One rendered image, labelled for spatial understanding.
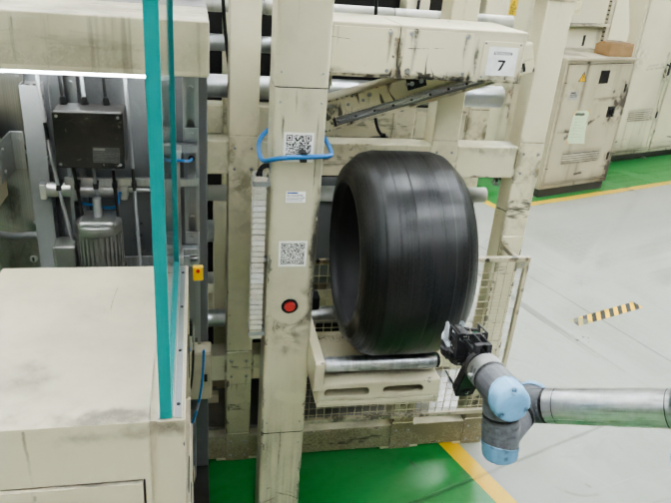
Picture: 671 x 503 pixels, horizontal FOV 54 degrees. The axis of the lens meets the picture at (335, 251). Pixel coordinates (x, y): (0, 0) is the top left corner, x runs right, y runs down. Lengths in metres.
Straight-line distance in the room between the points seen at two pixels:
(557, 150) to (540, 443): 3.59
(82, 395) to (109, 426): 0.09
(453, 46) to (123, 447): 1.37
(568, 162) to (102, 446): 5.71
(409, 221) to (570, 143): 4.85
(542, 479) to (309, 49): 2.11
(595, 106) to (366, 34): 4.77
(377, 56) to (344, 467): 1.71
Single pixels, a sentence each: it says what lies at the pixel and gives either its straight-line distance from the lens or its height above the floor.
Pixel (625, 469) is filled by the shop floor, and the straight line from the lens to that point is 3.28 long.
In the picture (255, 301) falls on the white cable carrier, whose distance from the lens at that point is 1.82.
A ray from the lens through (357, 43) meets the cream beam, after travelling 1.89.
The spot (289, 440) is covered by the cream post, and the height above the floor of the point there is 0.59.
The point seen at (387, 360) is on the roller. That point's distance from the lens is 1.90.
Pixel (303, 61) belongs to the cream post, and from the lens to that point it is 1.60.
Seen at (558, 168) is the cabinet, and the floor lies 0.27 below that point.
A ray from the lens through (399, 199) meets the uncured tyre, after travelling 1.65.
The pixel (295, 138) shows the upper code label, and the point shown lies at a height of 1.53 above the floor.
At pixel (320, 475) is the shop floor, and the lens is 2.85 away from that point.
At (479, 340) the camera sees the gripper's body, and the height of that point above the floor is 1.23.
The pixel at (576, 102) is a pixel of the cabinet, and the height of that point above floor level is 0.87.
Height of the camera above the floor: 1.97
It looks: 25 degrees down
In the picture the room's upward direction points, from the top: 5 degrees clockwise
